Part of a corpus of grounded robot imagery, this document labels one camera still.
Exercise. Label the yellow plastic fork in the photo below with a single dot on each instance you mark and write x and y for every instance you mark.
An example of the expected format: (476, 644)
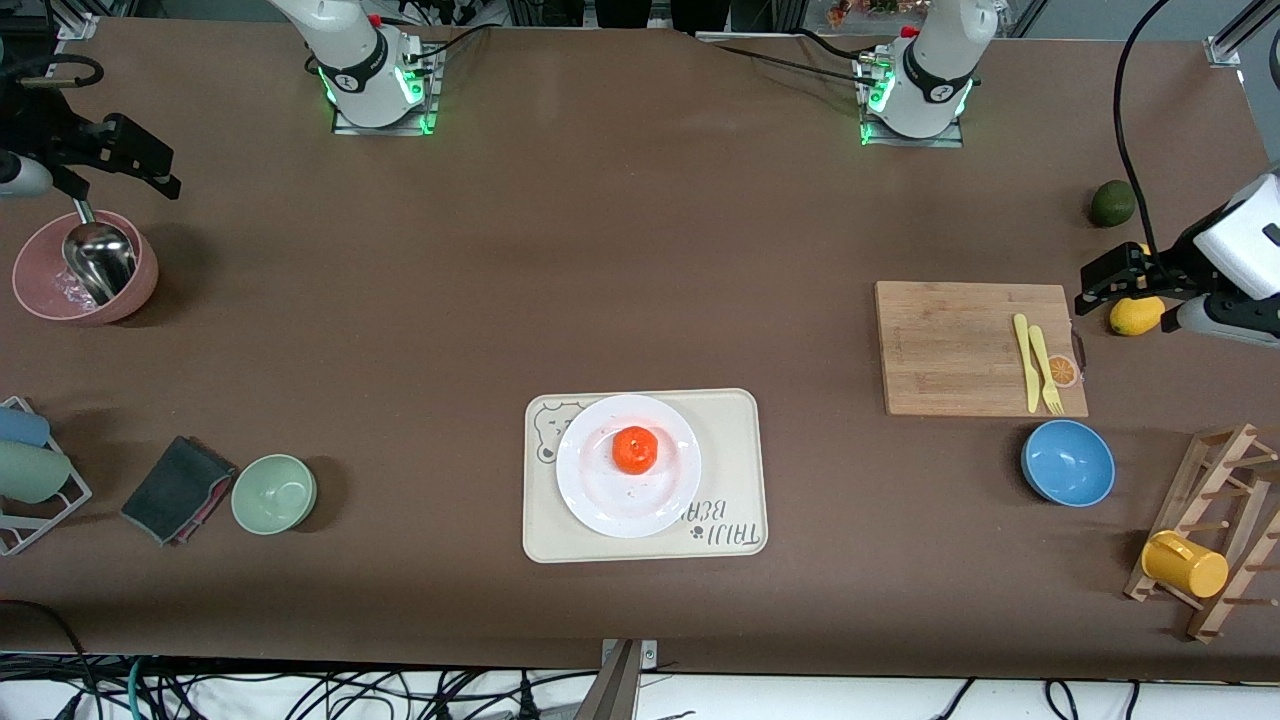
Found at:
(1043, 365)

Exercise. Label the yellow plastic knife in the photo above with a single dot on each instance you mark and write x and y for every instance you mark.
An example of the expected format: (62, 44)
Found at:
(1027, 360)

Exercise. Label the wooden peg rack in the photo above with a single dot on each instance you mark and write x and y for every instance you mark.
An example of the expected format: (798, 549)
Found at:
(1225, 600)

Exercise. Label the dark grey folded cloth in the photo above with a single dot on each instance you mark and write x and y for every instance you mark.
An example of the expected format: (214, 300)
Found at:
(172, 488)

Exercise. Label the yellow lemon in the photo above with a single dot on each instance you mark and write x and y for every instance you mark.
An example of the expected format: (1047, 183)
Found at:
(1135, 318)

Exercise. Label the pale green bowl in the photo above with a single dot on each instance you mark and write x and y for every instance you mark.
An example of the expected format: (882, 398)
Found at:
(273, 494)

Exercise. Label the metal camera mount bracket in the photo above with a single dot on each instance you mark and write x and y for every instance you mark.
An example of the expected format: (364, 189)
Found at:
(625, 680)

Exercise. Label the cream tray with bear print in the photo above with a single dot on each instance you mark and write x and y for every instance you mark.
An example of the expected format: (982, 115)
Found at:
(735, 430)

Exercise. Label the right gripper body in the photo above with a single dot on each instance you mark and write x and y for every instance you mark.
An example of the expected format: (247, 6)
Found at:
(42, 130)

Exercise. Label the white round plate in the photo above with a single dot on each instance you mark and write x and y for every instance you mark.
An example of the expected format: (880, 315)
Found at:
(620, 505)

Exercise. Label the wooden cutting board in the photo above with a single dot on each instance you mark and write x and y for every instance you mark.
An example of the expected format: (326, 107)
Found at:
(940, 350)

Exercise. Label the blue bowl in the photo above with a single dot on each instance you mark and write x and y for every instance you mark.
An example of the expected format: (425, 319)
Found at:
(1068, 463)

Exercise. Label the light blue cup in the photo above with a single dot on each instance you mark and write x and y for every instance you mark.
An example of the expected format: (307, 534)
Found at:
(22, 427)

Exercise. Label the aluminium frame profile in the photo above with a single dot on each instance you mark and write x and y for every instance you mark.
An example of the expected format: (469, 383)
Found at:
(78, 20)
(1240, 35)

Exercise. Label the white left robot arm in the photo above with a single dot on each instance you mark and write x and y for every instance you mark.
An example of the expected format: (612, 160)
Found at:
(935, 60)

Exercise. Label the yellow mug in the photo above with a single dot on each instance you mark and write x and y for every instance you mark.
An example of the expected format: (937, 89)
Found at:
(1185, 566)

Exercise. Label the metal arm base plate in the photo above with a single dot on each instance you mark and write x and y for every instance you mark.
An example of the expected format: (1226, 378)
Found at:
(385, 131)
(910, 142)

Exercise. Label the orange fruit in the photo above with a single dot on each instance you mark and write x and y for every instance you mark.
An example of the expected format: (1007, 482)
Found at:
(635, 450)

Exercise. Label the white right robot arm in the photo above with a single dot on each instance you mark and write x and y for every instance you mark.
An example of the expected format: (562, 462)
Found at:
(350, 60)

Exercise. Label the pale green cup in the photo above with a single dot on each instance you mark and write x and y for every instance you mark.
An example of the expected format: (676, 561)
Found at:
(30, 472)

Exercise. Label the green avocado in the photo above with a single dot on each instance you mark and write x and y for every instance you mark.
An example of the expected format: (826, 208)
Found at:
(1111, 204)

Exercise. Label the metal scoop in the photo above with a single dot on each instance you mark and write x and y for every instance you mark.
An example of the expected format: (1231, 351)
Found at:
(100, 265)

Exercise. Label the pink bowl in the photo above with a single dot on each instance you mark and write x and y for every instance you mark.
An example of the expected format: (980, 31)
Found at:
(40, 280)

